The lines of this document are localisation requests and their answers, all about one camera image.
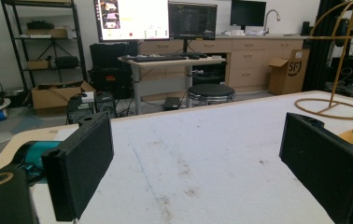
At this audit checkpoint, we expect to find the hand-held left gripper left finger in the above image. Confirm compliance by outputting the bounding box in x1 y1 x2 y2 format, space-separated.
40 111 115 223

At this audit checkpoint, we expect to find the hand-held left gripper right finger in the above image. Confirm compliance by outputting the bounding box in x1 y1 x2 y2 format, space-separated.
278 112 353 224

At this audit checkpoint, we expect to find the open cardboard box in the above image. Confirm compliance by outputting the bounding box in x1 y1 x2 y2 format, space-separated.
30 79 96 115

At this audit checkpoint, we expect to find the closed cardboard box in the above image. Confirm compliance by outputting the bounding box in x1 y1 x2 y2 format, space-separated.
267 49 311 96

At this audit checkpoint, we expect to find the black equipment case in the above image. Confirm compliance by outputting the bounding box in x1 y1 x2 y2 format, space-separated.
89 42 139 100

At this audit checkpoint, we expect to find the black curtain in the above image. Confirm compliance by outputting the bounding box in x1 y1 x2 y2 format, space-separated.
301 0 341 92

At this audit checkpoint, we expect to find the wooden cabinet counter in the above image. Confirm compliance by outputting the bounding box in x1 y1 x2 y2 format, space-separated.
138 35 309 94

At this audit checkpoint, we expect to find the black metal shelf rack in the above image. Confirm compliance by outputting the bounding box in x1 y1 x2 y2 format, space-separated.
0 0 89 93

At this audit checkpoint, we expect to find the round black stool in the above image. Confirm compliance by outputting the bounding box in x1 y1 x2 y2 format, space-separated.
187 83 236 106

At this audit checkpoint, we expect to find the light wooden desk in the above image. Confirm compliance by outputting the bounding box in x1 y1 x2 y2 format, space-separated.
118 55 227 116

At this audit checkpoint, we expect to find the black keyboard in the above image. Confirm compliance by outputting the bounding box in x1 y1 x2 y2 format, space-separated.
132 54 189 63

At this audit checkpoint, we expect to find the chrome faucet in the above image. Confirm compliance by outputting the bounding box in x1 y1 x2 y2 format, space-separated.
262 8 281 35

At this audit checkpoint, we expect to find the white bright monitor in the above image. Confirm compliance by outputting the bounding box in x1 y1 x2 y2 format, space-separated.
93 0 171 43

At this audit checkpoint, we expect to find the dark code monitor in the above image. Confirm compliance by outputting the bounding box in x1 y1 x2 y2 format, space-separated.
167 1 219 41

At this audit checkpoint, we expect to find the gold wire hat stand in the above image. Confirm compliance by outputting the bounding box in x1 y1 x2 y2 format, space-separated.
294 0 353 120

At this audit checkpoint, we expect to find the black wall screen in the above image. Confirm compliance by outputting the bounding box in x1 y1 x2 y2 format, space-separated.
230 0 267 27

